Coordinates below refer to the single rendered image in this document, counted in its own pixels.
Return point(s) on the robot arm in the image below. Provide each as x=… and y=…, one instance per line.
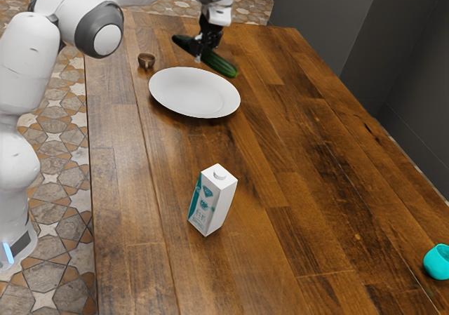
x=42, y=48

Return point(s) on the green cucumber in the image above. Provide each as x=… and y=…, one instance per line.
x=219, y=62

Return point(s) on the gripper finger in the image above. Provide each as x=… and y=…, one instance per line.
x=198, y=50
x=215, y=42

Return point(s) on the teal mug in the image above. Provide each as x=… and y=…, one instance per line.
x=437, y=262

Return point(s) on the small brown bowl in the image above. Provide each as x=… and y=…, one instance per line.
x=147, y=60

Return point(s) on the white and teal carton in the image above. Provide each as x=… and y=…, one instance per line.
x=210, y=202

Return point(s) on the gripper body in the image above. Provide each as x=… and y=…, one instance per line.
x=209, y=31

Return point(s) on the white plate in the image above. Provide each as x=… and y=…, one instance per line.
x=194, y=92

